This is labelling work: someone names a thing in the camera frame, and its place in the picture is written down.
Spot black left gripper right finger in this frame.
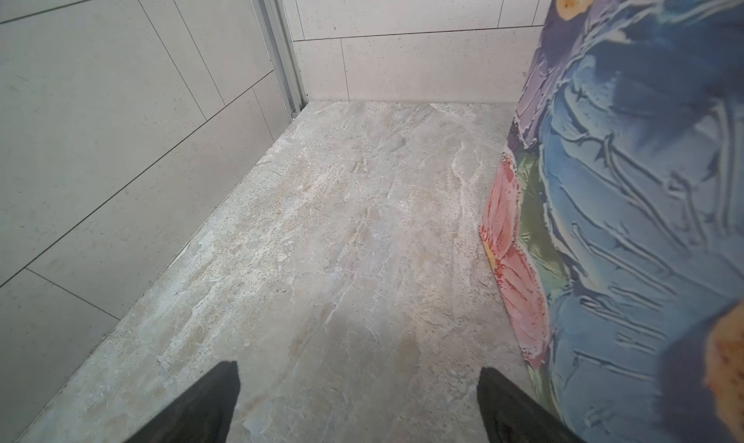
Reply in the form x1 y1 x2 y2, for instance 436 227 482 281
477 367 582 443

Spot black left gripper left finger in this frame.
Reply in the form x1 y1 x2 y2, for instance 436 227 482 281
126 361 240 443

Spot floral paper bag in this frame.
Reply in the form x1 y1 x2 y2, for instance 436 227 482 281
479 0 743 442

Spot left corner aluminium post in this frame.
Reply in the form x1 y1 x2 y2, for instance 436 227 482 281
252 0 307 119

